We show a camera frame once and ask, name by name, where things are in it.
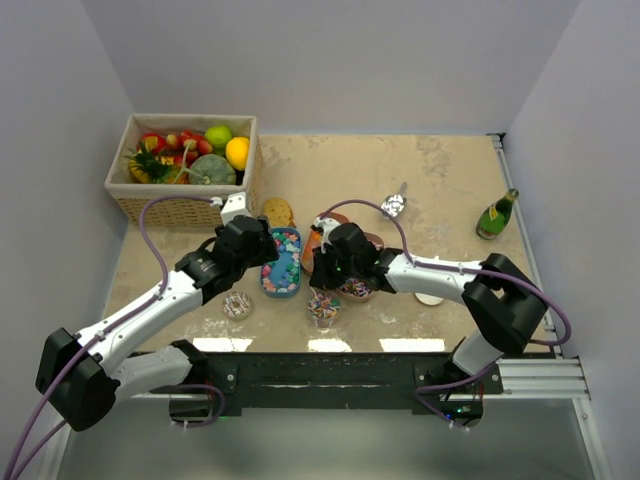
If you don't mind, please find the sprinkled donut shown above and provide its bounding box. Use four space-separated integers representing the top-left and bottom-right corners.
222 291 253 321

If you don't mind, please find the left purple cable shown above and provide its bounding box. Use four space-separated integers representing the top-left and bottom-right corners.
2 195 224 480

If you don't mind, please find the yellow lemon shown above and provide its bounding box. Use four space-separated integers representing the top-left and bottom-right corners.
225 137 250 171

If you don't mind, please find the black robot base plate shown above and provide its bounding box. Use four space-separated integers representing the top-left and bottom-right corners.
147 351 504 430

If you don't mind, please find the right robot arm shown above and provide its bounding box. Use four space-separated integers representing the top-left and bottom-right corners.
310 218 548 393

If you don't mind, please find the green lime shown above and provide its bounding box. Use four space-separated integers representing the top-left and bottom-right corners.
204 125 233 150

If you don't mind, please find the orange tray of gummy stars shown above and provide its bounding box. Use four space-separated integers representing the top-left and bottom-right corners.
301 212 349 276

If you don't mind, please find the green glass bottle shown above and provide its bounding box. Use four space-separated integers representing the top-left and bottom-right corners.
476 188 519 240

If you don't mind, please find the wicker basket with liner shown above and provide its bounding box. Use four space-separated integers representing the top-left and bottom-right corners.
105 113 262 227

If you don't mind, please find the pink tray of lollipops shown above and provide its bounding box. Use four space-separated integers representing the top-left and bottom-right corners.
335 232 384 303

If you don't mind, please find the red strawberries bunch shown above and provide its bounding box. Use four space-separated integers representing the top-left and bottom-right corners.
138 130 214 166

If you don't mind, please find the silver metal scoop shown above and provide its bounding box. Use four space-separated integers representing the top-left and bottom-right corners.
380 182 408 219

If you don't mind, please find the round cream jar lid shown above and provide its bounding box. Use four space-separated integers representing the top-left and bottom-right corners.
414 293 444 306

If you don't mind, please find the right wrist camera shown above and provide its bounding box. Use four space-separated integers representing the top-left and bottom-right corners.
311 216 341 246

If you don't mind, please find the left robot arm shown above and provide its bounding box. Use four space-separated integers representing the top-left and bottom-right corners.
35 215 278 432

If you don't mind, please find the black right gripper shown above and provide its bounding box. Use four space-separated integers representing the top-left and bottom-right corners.
309 243 361 291

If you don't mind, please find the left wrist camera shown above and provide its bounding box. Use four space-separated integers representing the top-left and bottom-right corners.
220 192 251 226

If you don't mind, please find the small pineapple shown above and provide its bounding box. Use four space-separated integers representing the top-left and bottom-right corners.
125 144 174 184

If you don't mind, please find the blue tray of star candies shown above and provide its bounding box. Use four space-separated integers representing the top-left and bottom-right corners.
260 227 302 298

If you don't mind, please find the green pumpkin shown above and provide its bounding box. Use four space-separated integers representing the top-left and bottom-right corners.
188 154 237 185

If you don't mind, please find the clear glass jar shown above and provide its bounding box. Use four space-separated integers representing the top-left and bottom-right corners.
307 289 341 329

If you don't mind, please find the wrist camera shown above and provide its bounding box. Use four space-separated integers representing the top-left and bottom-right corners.
311 216 341 246
220 192 251 226

